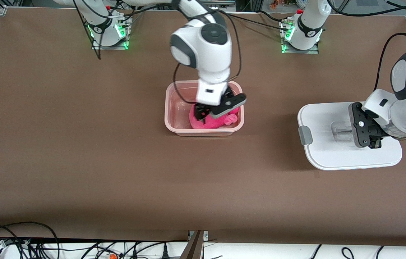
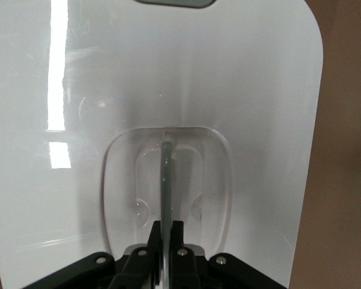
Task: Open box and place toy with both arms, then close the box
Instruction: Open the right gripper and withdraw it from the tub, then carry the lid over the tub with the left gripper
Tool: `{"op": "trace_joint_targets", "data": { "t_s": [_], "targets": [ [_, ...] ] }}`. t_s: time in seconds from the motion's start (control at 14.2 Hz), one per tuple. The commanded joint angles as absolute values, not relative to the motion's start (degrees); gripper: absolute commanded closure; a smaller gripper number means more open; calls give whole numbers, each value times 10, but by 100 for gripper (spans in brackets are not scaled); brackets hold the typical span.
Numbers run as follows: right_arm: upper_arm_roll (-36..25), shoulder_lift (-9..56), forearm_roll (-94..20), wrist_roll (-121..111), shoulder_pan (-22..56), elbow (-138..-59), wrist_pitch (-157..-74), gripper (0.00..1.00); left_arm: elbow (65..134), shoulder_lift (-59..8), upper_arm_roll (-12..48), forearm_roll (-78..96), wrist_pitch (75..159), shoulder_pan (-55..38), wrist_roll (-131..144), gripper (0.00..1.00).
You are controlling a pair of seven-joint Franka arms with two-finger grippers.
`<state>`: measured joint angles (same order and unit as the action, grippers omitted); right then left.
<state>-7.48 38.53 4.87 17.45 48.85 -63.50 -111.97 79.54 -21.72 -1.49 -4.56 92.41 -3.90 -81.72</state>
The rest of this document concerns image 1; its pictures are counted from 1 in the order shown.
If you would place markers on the white box lid grey clips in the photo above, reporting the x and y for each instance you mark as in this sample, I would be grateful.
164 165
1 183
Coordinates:
325 151

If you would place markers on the aluminium frame post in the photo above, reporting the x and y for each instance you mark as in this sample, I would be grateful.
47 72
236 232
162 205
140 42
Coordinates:
194 246

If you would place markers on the pink plush toy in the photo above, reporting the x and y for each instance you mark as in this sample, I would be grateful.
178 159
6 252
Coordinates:
221 122

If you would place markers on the translucent pink plastic box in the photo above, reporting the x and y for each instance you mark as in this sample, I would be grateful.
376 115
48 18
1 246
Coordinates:
178 115

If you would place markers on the aluminium corner bracket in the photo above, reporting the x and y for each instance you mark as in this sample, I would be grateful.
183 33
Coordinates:
0 10

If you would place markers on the brown table cover sheet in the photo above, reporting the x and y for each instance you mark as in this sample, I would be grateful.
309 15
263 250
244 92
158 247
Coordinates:
203 187

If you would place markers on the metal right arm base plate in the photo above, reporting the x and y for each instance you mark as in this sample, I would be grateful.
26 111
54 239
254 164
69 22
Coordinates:
109 46

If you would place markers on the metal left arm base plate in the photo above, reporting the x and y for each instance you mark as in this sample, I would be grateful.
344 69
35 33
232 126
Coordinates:
300 51

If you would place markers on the grey metal rack unit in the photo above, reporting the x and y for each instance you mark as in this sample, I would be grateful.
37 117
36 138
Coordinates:
221 3

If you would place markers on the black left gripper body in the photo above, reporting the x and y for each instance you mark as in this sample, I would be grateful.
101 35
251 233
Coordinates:
378 138

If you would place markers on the small colourful figurine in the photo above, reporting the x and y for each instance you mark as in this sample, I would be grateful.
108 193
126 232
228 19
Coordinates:
276 4

